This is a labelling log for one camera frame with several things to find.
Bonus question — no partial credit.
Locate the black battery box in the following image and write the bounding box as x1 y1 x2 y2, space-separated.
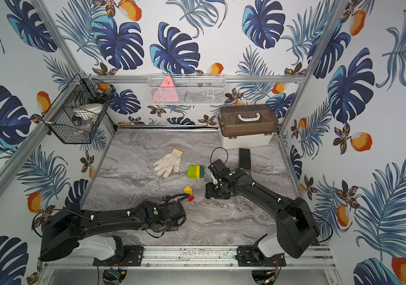
238 148 252 170

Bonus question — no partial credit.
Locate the brown lid tool box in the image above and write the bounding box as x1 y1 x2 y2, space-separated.
218 104 278 149

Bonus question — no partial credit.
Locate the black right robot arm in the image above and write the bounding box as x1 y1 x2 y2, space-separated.
205 160 319 263

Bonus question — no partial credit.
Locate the yellow long lego brick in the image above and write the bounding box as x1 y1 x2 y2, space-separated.
195 166 201 179

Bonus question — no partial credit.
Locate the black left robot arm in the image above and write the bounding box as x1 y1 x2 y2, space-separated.
39 193 190 264

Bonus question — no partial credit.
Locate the pink triangle object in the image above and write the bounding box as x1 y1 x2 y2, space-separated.
152 76 179 104

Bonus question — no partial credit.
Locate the lime green lego brick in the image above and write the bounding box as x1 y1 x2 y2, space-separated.
187 166 199 179

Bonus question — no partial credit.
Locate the black wire basket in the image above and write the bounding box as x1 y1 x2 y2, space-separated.
43 74 116 144

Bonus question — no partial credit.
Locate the yellow small lego brick front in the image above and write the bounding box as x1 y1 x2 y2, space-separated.
184 186 193 195

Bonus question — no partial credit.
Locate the white knit work glove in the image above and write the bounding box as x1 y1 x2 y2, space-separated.
153 148 183 178

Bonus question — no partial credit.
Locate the clear wall shelf tray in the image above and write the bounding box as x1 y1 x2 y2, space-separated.
147 74 227 105

